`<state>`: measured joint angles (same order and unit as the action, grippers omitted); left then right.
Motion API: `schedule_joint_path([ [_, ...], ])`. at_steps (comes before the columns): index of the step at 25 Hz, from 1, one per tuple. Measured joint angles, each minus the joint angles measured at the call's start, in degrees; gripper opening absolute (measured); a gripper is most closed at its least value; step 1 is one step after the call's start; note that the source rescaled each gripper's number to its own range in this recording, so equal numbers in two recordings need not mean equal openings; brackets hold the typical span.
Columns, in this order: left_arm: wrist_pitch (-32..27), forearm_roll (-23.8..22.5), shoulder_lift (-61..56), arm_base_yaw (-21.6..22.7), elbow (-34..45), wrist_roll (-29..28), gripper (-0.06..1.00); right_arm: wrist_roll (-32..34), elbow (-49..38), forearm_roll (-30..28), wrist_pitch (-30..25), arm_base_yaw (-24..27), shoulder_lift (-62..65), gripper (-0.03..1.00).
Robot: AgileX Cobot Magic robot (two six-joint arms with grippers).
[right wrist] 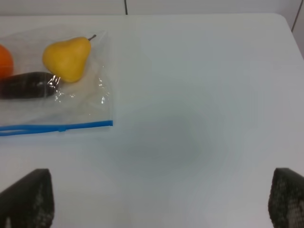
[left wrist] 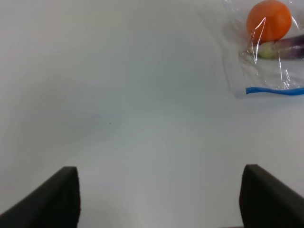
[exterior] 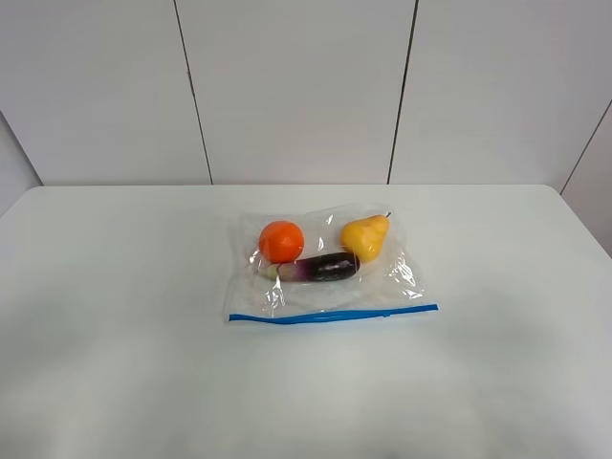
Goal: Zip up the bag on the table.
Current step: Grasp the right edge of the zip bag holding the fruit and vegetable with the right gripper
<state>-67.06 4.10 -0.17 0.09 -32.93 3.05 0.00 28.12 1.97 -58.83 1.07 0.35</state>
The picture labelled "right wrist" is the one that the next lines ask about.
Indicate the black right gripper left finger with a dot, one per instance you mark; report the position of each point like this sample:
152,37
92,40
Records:
29,202

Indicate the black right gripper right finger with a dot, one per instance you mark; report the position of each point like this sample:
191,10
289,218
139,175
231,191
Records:
286,199

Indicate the clear zip bag blue seal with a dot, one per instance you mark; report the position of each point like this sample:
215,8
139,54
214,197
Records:
82,104

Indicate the dark purple eggplant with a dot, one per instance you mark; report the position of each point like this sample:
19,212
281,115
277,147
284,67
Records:
30,85

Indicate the orange fruit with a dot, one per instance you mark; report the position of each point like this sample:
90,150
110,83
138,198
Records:
6,62

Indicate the yellow pear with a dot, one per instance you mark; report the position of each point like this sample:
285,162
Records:
67,59

